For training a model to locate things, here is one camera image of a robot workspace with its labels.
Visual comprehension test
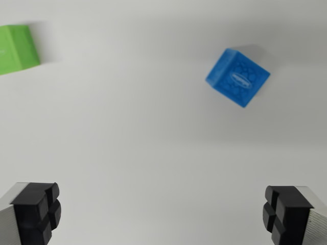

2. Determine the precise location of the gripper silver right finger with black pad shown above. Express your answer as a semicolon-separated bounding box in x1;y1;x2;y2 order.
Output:
262;185;327;245

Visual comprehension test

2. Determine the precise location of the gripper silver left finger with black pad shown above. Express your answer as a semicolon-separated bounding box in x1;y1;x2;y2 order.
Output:
0;182;62;245

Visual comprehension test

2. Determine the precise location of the green embossed soft cube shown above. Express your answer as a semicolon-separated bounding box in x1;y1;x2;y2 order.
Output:
0;24;41;76

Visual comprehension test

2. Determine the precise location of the blue embossed soft cube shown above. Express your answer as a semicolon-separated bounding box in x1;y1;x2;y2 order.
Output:
205;48;271;109

